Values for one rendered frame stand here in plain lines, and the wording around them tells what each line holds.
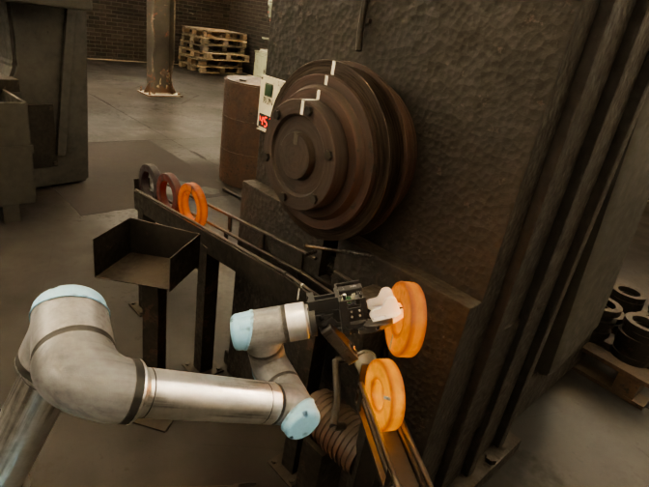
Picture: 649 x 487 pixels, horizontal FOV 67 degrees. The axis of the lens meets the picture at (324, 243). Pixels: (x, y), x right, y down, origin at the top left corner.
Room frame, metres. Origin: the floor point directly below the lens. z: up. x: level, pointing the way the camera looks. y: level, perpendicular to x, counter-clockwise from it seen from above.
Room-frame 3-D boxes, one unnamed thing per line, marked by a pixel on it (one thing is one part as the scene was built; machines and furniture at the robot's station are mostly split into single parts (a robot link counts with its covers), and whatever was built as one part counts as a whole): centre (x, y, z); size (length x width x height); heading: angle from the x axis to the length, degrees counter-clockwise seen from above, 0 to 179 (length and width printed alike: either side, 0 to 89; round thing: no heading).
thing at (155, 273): (1.41, 0.57, 0.36); 0.26 x 0.20 x 0.72; 82
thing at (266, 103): (1.61, 0.20, 1.15); 0.26 x 0.02 x 0.18; 47
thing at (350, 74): (1.30, 0.03, 1.11); 0.47 x 0.06 x 0.47; 47
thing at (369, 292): (1.14, -0.15, 0.68); 0.11 x 0.08 x 0.24; 137
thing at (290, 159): (1.22, 0.09, 1.11); 0.28 x 0.06 x 0.28; 47
